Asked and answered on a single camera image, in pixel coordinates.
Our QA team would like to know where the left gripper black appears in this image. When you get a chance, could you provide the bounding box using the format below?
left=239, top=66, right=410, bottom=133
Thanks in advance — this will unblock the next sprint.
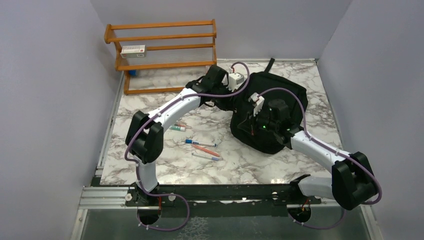
left=210, top=82, right=236, bottom=111

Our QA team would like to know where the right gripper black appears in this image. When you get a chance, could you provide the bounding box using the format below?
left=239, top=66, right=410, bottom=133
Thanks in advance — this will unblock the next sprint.
left=238, top=106, right=278, bottom=136

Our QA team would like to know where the black student backpack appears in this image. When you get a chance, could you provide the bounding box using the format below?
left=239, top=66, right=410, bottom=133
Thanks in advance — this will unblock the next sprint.
left=230, top=59, right=308, bottom=155

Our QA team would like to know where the white green glue stick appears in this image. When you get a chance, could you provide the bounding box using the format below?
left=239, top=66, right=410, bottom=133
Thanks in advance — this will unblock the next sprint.
left=169, top=125, right=186, bottom=132

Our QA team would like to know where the orange pen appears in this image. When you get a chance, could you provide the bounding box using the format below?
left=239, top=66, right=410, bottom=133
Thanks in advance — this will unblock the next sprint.
left=192, top=144, right=220, bottom=157

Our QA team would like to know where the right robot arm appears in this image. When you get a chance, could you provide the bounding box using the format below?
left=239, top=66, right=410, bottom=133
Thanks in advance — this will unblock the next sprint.
left=230, top=98, right=381, bottom=210

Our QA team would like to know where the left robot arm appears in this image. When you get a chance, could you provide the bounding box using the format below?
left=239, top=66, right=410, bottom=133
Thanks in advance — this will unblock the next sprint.
left=124, top=65, right=231, bottom=206

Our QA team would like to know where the blue capped marker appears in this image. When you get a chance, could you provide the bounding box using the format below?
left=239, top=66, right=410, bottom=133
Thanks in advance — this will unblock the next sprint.
left=184, top=139, right=217, bottom=148

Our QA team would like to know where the white blue marker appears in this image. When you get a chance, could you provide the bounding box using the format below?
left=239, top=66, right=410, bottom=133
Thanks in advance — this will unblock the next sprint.
left=191, top=152, right=221, bottom=161

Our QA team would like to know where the white red box on shelf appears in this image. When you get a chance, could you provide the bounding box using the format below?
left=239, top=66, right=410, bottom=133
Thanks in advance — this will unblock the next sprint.
left=120, top=45, right=146, bottom=59

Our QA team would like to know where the blue item under shelf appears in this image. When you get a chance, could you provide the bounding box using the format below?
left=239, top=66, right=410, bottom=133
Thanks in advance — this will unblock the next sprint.
left=128, top=70, right=137, bottom=77

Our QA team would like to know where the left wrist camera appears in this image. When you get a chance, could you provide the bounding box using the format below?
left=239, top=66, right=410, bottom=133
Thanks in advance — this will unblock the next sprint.
left=227, top=72, right=245, bottom=92

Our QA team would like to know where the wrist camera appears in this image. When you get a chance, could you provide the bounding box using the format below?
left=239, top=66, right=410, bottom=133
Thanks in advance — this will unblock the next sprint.
left=248, top=92, right=265, bottom=117
left=227, top=72, right=245, bottom=92

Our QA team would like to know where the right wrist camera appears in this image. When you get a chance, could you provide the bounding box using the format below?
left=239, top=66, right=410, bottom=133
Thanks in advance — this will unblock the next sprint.
left=248, top=92, right=265, bottom=117

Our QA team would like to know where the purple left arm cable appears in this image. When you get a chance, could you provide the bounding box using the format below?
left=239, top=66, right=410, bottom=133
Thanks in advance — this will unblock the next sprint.
left=124, top=61, right=251, bottom=232

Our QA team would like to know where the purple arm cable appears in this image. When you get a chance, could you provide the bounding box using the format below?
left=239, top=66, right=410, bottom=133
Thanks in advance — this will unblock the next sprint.
left=256, top=87, right=383, bottom=230
left=124, top=61, right=251, bottom=232

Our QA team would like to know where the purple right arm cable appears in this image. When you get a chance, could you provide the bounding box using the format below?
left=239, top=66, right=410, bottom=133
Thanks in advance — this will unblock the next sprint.
left=256, top=87, right=383, bottom=230

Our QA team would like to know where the black mounting rail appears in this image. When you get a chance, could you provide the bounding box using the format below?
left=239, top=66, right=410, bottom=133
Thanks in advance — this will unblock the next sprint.
left=91, top=177, right=322, bottom=218

